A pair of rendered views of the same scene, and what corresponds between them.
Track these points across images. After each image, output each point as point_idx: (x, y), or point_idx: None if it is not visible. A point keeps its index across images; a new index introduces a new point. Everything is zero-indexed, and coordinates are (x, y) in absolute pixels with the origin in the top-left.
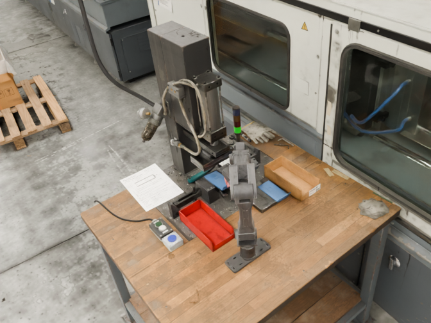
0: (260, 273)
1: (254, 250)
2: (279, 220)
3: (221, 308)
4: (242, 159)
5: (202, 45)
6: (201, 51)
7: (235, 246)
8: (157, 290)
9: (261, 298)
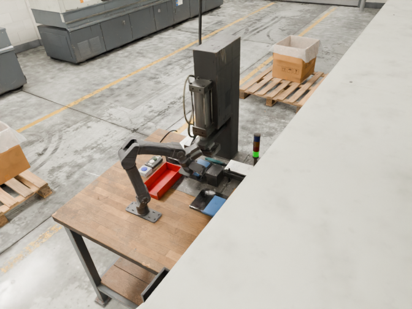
0: (128, 224)
1: (141, 211)
2: (186, 221)
3: (95, 213)
4: (152, 143)
5: (209, 57)
6: (208, 61)
7: (150, 203)
8: (105, 179)
9: (105, 230)
